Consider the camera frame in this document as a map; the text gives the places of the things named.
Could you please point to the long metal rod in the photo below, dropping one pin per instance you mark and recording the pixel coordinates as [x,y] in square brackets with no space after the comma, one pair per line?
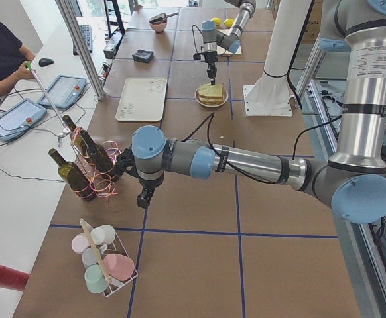
[65,130]

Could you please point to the yellow lemon right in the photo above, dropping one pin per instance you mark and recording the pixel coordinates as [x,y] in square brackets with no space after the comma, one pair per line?
[229,22]

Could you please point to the wooden cutting board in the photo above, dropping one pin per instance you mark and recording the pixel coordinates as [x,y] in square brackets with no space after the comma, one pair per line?
[227,43]

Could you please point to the black keyboard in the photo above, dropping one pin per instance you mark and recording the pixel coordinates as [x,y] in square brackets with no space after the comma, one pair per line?
[86,32]

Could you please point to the blue teach pendant far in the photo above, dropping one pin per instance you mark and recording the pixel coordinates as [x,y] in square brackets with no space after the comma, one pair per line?
[65,90]

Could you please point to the grey cup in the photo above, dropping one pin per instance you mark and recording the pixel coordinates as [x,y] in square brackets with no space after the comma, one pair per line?
[88,258]

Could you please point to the pink bowl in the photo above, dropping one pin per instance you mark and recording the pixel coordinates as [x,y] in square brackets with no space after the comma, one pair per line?
[159,27]

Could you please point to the metal scoop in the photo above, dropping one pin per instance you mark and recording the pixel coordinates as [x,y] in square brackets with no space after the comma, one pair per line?
[161,18]

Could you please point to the grey folded cloth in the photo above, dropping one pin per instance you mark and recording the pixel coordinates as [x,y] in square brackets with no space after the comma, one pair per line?
[144,56]

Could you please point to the light pink cup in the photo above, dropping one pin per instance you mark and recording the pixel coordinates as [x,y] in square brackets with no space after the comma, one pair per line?
[80,243]

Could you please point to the white round plate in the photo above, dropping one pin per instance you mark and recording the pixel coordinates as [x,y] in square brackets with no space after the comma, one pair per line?
[224,95]

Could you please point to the mint green cup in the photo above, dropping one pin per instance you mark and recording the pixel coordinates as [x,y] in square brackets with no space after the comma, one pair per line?
[95,280]

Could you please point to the black box device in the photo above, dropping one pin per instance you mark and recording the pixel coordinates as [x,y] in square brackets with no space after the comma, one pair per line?
[112,45]

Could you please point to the dark green wine bottle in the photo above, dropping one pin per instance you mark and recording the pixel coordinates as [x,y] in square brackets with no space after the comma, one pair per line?
[73,176]

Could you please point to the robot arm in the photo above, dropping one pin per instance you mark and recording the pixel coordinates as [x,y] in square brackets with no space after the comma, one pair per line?
[352,182]
[213,38]

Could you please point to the cream bear tray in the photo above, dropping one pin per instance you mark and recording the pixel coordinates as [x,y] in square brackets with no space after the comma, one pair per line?
[142,100]

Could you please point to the black computer mouse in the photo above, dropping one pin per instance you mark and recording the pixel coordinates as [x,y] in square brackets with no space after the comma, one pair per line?
[45,62]

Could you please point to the red cylinder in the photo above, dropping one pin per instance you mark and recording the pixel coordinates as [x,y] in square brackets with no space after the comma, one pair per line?
[13,279]

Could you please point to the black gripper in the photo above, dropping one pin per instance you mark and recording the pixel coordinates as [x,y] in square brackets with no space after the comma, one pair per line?
[150,183]
[209,57]

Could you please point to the yellow lemon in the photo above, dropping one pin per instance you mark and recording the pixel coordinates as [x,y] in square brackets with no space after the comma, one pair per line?
[229,22]
[216,20]

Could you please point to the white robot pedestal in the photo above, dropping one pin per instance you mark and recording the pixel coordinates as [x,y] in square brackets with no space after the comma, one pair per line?
[270,94]

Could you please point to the copper wire bottle rack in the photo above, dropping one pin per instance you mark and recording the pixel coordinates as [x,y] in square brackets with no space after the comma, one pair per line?
[101,183]

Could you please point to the bread slice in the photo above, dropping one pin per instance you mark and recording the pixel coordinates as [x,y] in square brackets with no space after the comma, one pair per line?
[211,102]
[211,90]

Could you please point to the white wire cup rack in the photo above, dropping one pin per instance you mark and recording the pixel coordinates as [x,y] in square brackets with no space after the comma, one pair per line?
[101,251]

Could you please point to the aluminium frame post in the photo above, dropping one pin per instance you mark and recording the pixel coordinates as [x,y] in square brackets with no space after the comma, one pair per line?
[71,22]

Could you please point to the yellow lemon left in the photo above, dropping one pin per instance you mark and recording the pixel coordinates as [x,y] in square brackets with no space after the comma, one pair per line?
[216,20]

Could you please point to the white cup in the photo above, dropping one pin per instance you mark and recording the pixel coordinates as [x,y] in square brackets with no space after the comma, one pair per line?
[104,234]

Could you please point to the blue teach pendant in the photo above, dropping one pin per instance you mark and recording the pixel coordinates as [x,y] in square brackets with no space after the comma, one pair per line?
[18,119]
[65,90]

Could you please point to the blue teach pendant near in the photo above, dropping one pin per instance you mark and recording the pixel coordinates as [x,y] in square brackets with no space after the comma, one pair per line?
[18,119]

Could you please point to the person in black shirt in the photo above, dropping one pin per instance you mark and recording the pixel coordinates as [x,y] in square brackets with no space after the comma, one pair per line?
[13,58]

